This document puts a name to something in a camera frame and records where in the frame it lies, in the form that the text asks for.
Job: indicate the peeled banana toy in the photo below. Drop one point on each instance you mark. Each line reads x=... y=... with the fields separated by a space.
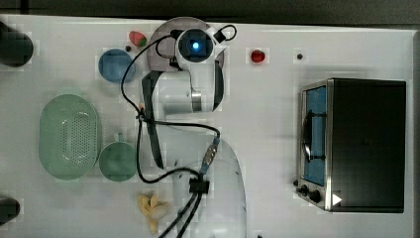
x=153 y=209

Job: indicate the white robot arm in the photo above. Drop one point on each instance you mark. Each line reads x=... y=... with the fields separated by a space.
x=207 y=182

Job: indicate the green oval colander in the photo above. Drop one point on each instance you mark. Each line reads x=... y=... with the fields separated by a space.
x=69 y=137

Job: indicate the pink strawberry toy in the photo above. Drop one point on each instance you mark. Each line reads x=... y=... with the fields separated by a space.
x=137 y=39

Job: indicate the dark round object bottom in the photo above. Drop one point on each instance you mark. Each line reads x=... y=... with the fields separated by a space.
x=9 y=209

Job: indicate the silver toaster oven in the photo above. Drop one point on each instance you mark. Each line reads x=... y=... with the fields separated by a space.
x=352 y=140

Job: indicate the green cup with handle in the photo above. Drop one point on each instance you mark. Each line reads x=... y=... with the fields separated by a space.
x=117 y=160

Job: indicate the blue cup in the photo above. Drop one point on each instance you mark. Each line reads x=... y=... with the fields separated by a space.
x=113 y=66

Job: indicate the black round object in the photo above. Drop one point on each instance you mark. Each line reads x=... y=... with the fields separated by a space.
x=16 y=48

